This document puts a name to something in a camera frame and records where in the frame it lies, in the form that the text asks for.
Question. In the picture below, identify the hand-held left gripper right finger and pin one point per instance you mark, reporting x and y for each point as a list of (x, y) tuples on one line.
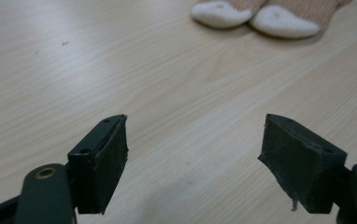
[(301, 168)]

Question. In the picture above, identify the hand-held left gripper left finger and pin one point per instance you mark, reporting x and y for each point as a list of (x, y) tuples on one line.
[(100, 168)]

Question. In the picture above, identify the tan sock with white toe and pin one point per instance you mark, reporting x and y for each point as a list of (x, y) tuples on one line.
[(220, 14), (285, 21)]

